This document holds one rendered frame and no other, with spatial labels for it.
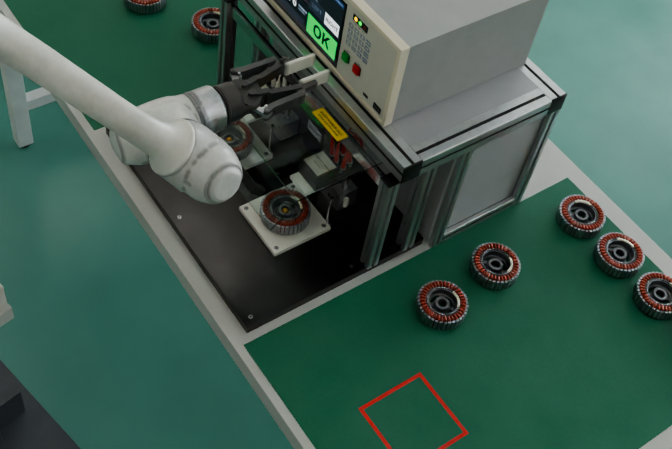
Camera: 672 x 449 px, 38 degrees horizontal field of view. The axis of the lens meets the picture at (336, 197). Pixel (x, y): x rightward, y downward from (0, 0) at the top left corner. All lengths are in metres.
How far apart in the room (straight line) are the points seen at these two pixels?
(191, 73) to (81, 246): 0.82
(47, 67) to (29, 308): 1.50
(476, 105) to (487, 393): 0.59
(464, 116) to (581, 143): 1.71
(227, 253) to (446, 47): 0.66
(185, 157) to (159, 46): 1.02
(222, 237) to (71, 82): 0.70
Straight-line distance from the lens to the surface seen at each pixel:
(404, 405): 2.02
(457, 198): 2.17
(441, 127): 1.98
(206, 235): 2.16
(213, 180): 1.60
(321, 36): 2.03
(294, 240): 2.16
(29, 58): 1.59
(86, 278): 3.04
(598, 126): 3.78
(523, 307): 2.21
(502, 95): 2.08
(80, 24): 2.67
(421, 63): 1.88
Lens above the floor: 2.50
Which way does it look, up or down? 50 degrees down
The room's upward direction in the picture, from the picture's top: 11 degrees clockwise
